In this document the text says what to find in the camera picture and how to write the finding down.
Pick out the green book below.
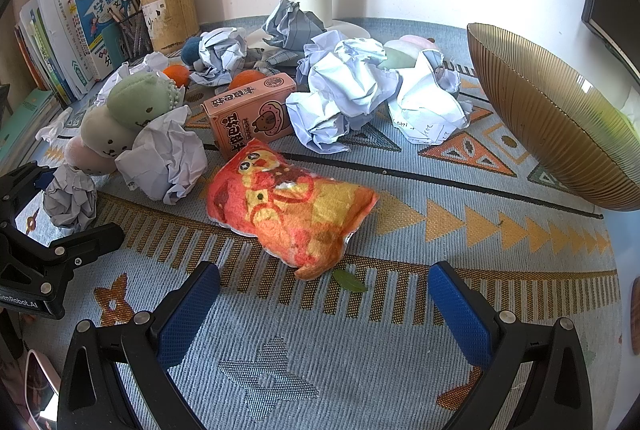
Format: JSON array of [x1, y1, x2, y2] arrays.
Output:
[[0, 87, 68, 171]]

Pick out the row of books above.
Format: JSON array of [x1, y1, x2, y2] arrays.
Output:
[[14, 0, 133, 103]]

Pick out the green leaf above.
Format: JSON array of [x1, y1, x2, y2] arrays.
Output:
[[332, 270, 368, 293]]

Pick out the bamboo pen holder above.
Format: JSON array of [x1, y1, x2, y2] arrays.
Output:
[[141, 0, 201, 53]]

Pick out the brown wooden coaster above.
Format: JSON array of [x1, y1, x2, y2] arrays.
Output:
[[631, 275, 640, 356]]

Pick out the amber ribbed glass bowl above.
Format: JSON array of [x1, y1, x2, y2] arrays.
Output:
[[466, 22, 640, 211]]

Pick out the bundle of pencils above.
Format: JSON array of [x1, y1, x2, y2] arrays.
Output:
[[107, 0, 146, 23]]

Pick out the black mesh pen holder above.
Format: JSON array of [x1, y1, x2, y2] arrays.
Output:
[[116, 10, 153, 60]]

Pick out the black wall television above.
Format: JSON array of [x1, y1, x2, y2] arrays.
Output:
[[580, 0, 640, 85]]

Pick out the orange picture card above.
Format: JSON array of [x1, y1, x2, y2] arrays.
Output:
[[206, 139, 380, 281]]

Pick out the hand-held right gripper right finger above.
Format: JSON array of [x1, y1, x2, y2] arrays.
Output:
[[427, 261, 596, 430]]

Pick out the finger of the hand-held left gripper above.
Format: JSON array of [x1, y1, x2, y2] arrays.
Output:
[[30, 222, 126, 283], [0, 162, 53, 235]]

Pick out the orange fruit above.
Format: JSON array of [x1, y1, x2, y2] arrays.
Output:
[[229, 70, 268, 91], [162, 64, 192, 88]]

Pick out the plain dango plush skewer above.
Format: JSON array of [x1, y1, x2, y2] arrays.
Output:
[[377, 34, 440, 71]]

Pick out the dango plush with face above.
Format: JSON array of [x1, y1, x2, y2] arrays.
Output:
[[64, 72, 188, 175]]

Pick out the pink cartoon box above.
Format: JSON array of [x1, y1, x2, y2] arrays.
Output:
[[201, 72, 297, 161]]

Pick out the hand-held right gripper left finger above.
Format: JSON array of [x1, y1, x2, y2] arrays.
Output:
[[57, 261, 221, 430]]

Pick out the white blue plush toy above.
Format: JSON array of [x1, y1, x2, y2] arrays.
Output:
[[181, 37, 206, 63]]

